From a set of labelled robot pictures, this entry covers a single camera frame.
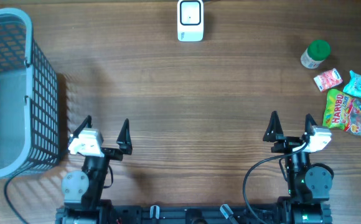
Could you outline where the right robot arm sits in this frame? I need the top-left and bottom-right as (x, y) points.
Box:
(263, 111), (334, 224)

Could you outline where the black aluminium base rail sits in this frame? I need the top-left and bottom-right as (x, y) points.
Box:
(55, 204), (333, 224)

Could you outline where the green lid jar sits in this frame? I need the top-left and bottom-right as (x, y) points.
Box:
(301, 40), (331, 69)

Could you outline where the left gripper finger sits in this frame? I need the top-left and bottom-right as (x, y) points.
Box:
(70, 115), (92, 138)
(116, 118), (133, 155)

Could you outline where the grey plastic shopping basket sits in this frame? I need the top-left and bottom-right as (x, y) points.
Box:
(0, 8), (60, 179)

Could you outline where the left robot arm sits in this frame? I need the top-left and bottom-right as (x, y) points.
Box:
(55, 115), (133, 224)

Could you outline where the small red white box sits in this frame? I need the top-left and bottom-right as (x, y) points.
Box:
(314, 68), (343, 92)

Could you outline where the white barcode scanner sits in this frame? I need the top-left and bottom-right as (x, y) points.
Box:
(177, 0), (204, 42)

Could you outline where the green Haribo candy bag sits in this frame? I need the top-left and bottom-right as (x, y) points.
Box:
(322, 89), (361, 136)

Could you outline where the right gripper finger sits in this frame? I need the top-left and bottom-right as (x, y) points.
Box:
(304, 113), (317, 135)
(263, 111), (284, 142)

